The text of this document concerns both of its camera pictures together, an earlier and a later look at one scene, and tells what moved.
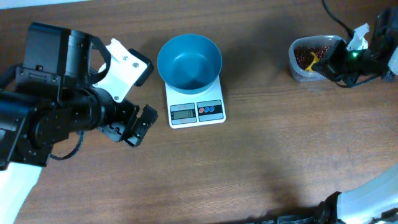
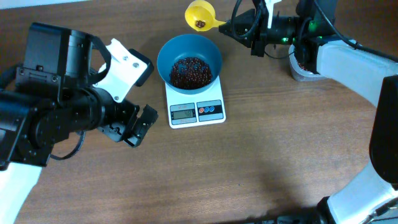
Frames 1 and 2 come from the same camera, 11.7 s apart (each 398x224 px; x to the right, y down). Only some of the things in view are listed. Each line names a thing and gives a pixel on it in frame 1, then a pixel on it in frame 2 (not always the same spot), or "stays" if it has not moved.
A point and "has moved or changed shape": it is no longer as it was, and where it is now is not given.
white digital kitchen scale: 193,109 stays
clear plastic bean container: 297,72 stays
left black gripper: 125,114 stays
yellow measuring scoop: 316,59 has moved or changed shape
